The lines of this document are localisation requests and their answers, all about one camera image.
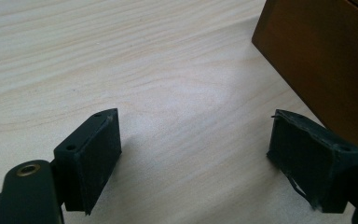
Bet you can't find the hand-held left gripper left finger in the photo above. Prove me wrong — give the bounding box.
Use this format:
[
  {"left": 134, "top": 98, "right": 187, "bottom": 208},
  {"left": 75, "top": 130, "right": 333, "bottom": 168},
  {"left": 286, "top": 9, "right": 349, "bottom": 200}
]
[{"left": 53, "top": 107, "right": 123, "bottom": 217}]

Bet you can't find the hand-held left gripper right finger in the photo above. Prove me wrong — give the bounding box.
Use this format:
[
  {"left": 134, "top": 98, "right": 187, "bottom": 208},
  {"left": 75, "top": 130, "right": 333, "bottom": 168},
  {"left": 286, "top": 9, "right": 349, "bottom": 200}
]
[{"left": 266, "top": 108, "right": 358, "bottom": 215}]

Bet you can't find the brown wooden compartment box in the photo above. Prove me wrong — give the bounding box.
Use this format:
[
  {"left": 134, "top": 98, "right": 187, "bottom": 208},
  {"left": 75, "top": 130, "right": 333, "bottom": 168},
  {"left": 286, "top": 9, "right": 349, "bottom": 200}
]
[{"left": 251, "top": 0, "right": 358, "bottom": 169}]

